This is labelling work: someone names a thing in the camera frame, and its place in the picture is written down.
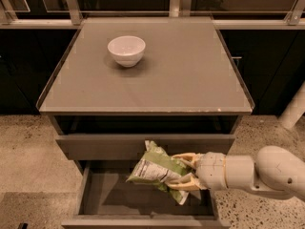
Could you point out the white ceramic bowl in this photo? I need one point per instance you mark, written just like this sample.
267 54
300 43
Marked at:
127 50

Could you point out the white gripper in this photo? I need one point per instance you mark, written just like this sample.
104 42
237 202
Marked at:
212 170

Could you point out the grey open middle drawer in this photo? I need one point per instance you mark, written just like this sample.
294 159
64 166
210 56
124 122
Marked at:
107 200

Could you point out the grey top drawer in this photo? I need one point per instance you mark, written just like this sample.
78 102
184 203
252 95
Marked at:
132 147

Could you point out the metal railing frame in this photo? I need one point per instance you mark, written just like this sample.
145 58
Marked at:
225 14

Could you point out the white cylindrical post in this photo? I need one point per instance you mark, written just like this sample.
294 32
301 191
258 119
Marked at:
294 110

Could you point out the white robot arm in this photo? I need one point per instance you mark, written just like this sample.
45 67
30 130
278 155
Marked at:
274 173

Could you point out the green jalapeno chip bag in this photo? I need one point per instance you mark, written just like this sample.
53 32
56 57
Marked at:
157 168

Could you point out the grey drawer cabinet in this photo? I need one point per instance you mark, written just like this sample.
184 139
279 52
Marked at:
185 83

